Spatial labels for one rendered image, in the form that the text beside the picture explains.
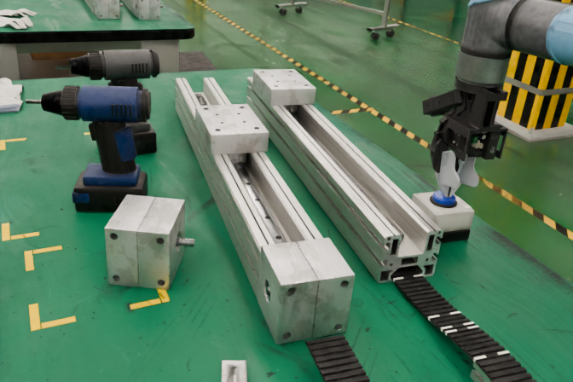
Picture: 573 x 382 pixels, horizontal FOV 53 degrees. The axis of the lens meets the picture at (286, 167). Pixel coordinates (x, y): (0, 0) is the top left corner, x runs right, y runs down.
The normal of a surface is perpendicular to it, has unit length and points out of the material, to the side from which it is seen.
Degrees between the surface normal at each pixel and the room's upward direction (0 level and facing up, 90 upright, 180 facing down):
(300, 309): 90
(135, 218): 0
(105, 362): 0
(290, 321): 90
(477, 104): 90
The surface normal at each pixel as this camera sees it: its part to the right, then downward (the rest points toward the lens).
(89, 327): 0.07, -0.90
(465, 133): -0.95, 0.07
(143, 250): -0.06, 0.42
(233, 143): 0.31, 0.43
